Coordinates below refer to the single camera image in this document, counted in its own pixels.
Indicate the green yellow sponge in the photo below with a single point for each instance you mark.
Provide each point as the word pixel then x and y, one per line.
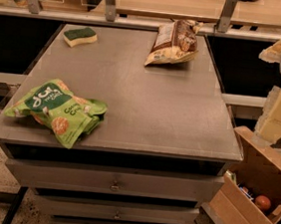
pixel 78 36

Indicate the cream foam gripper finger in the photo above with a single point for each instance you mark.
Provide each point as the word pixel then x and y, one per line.
pixel 268 126
pixel 271 54

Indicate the green rice chip bag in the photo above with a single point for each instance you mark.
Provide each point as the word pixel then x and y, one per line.
pixel 56 107

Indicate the wooden shelf with metal brackets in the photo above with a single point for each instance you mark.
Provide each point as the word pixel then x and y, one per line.
pixel 260 19

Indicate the red apple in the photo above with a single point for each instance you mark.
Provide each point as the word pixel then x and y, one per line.
pixel 262 202

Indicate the brown white chip bag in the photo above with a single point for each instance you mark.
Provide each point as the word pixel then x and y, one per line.
pixel 175 42

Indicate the middle drawer round knob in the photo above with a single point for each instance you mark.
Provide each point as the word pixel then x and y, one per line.
pixel 117 216

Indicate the top drawer round knob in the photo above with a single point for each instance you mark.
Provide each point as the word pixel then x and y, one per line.
pixel 115 187

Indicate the grey drawer cabinet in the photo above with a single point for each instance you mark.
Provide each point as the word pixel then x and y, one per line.
pixel 166 138

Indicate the drawer round knob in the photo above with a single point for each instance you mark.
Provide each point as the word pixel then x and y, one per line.
pixel 117 216
pixel 115 187

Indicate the colourful packet in box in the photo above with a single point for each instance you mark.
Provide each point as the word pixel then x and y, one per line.
pixel 246 191

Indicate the cardboard box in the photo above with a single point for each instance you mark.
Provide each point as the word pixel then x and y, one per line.
pixel 259 172

